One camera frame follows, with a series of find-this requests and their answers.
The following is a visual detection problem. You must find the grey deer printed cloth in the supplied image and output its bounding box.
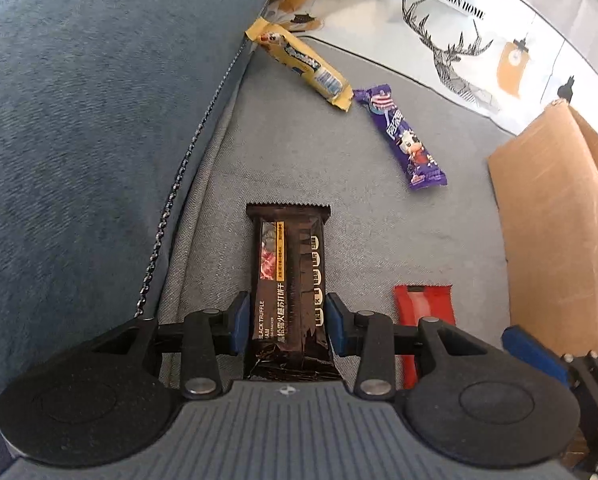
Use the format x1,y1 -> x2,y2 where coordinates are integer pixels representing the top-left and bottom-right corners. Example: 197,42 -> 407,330
156,0 -> 598,391

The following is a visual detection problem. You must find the purple snack bar packet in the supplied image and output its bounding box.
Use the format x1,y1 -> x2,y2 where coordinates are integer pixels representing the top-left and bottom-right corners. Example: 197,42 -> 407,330
353,84 -> 448,191

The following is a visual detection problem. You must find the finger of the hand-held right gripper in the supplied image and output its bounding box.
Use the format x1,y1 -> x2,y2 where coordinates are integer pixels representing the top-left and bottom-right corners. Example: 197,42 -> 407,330
502,325 -> 598,461

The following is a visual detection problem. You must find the black snack bar packet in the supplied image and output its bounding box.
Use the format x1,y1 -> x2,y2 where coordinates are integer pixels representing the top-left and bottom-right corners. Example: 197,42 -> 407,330
243,202 -> 340,381

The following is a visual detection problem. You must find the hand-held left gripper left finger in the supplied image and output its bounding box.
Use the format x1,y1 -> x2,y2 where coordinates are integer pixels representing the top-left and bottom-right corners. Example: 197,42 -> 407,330
85,291 -> 253,402

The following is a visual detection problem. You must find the brown cardboard box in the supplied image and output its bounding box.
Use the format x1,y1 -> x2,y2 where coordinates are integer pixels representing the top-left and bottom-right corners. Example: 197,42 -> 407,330
487,100 -> 598,361

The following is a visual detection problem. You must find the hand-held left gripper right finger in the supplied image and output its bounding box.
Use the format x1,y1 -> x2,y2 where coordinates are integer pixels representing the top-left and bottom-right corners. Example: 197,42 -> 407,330
325,291 -> 492,402

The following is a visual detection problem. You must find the plain red snack packet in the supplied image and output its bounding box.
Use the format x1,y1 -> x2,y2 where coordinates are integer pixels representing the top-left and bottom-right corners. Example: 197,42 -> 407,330
393,284 -> 457,391

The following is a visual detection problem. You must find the yellow snack bar packet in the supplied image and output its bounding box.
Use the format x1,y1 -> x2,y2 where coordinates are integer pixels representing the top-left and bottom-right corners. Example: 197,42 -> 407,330
245,16 -> 354,112

